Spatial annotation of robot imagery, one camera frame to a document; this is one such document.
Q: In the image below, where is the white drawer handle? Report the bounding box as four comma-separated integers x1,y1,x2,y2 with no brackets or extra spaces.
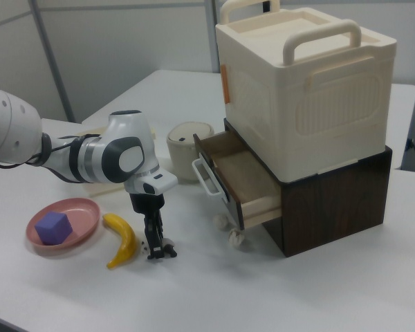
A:
192,154,229,200

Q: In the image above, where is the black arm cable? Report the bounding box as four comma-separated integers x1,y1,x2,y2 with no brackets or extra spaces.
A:
0,133,103,170

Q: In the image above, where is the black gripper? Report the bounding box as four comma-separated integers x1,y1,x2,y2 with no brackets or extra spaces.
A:
129,192,165,261

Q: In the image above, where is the yellow banana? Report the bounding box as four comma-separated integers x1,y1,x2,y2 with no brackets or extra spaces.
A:
102,212,138,270

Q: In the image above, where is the pink plate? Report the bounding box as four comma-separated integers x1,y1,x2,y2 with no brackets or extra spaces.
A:
25,197,102,256

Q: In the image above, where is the orange tag strip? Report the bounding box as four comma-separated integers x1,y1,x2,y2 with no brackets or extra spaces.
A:
221,64,232,104

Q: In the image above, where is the cream storage box with handles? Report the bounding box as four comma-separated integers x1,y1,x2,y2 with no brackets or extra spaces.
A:
215,0,398,183

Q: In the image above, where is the cream canister with lid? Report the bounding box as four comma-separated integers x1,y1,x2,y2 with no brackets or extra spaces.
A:
166,120,215,181

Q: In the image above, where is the wooden drawer with dark front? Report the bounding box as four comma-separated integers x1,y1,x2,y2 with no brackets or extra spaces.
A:
192,130,283,231

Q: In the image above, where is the purple cube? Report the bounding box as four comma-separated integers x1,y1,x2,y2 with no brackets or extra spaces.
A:
34,212,73,246

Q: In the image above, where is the dark brown wooden cabinet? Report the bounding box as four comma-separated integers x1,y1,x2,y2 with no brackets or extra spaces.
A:
223,117,393,257

